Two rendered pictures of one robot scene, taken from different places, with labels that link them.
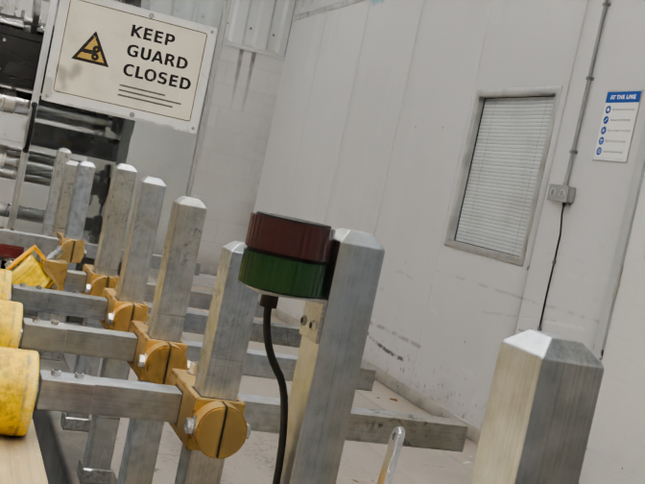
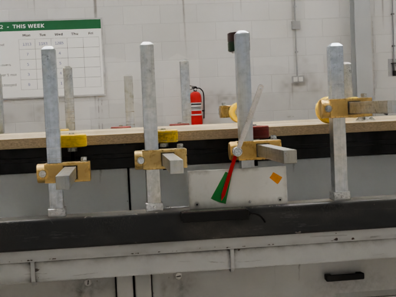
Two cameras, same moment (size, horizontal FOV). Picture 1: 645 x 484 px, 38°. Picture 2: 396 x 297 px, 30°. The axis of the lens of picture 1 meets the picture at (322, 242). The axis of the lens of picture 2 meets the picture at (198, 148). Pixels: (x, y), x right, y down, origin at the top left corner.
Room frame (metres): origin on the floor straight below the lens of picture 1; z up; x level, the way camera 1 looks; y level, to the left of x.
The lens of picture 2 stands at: (1.07, -1.94, 0.96)
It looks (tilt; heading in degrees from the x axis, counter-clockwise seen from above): 3 degrees down; 106
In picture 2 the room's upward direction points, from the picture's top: 3 degrees counter-clockwise
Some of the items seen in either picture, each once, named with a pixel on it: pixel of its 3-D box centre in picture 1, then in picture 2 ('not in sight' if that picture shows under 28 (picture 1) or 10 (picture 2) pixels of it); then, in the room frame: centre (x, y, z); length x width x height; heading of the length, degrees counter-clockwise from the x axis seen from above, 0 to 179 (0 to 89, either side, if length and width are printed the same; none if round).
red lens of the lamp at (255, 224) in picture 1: (290, 236); (238, 37); (0.65, 0.02, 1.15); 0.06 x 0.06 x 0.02
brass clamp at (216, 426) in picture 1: (203, 412); (345, 108); (0.92, 0.08, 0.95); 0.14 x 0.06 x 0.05; 22
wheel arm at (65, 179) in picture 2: not in sight; (69, 175); (0.27, -0.27, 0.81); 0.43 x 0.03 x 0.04; 112
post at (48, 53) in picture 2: not in sight; (53, 140); (0.21, -0.21, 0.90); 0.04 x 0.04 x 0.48; 22
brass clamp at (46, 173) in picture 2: not in sight; (63, 172); (0.23, -0.20, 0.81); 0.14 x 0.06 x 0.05; 22
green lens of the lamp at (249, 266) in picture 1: (283, 272); (238, 46); (0.65, 0.02, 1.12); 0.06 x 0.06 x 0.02
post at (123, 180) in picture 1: (99, 302); not in sight; (1.60, 0.35, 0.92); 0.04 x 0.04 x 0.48; 22
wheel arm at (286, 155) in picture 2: not in sight; (270, 152); (0.75, -0.11, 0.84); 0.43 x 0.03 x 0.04; 112
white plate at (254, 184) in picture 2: not in sight; (237, 187); (0.65, -0.06, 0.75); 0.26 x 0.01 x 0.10; 22
